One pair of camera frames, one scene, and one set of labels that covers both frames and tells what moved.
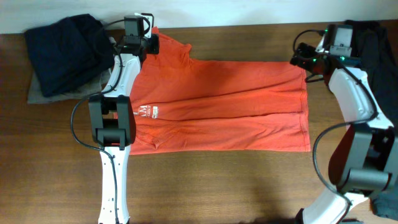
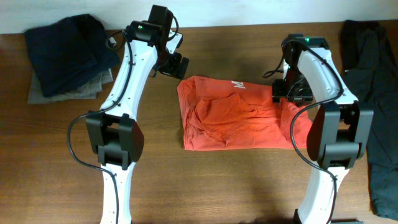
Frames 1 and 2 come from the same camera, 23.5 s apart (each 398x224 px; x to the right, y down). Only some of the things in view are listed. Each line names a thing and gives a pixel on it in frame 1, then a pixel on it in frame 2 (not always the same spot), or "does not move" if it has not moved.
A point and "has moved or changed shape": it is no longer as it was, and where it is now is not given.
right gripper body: (308, 58) -> (294, 87)
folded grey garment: (36, 95) does not move
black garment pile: (375, 42) does not move
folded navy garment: (69, 53) does not move
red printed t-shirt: (188, 106) has moved or changed shape
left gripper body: (152, 43) -> (169, 63)
